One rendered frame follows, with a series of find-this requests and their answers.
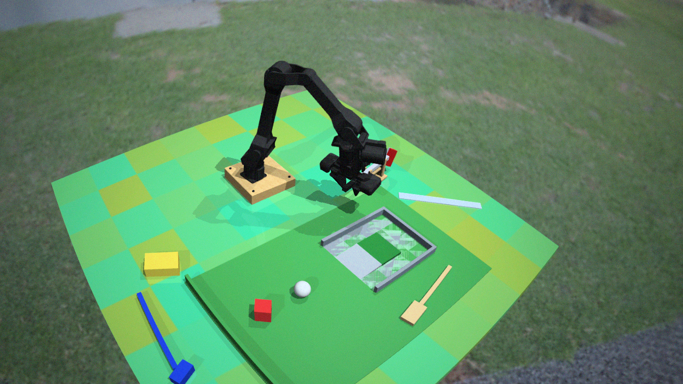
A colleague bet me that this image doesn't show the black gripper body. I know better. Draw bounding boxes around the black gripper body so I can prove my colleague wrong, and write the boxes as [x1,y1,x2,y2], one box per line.
[320,153,382,196]

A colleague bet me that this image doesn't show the white golf ball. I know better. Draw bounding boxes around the white golf ball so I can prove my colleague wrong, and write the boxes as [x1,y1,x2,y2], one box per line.
[294,281,311,298]

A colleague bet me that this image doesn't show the red cube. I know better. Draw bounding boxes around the red cube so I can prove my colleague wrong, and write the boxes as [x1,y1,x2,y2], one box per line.
[254,299,272,322]

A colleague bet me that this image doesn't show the light blue flat bar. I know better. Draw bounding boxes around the light blue flat bar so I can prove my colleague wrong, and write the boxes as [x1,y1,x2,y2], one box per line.
[399,192,482,209]

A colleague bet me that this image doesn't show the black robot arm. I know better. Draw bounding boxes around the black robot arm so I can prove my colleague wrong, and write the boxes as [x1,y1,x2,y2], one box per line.
[240,61,387,183]

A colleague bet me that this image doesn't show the blue golf putter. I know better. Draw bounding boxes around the blue golf putter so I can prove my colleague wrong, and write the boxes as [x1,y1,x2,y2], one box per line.
[137,292,195,384]

